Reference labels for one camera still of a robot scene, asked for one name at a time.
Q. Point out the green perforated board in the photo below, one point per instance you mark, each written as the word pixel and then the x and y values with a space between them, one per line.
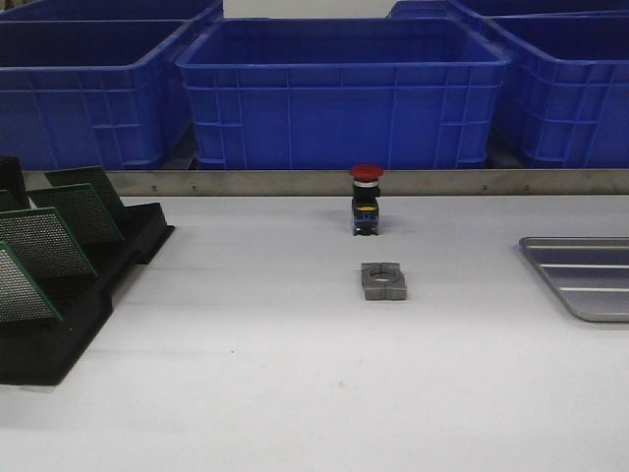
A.
pixel 44 243
pixel 83 210
pixel 93 175
pixel 22 299

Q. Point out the green perforated board front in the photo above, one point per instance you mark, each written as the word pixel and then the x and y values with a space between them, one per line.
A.
pixel 22 299

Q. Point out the silver metal tray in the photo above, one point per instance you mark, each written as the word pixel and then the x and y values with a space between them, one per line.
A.
pixel 589 275

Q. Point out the black circuit board rack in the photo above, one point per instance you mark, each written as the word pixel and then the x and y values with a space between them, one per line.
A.
pixel 43 353

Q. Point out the red emergency stop button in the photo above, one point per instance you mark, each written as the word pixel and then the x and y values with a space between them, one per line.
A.
pixel 364 203

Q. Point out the grey metal clamp block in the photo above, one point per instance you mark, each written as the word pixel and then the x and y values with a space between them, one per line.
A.
pixel 383 282

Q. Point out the blue plastic crate centre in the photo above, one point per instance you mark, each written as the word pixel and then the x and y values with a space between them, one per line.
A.
pixel 330 94

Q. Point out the blue plastic crate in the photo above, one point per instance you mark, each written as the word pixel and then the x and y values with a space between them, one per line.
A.
pixel 564 99
pixel 330 94
pixel 87 93

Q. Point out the blue crate back right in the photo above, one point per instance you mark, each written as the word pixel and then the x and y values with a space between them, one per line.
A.
pixel 478 9

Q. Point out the blue plastic crate left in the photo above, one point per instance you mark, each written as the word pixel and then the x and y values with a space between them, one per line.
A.
pixel 87 93

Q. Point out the blue plastic crate right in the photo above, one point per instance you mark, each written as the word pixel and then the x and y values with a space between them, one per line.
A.
pixel 564 99

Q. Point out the blue crate back left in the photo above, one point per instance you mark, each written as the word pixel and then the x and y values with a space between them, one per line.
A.
pixel 195 11

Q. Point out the metal table edge rail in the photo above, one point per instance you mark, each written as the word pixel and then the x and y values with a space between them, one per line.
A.
pixel 395 183

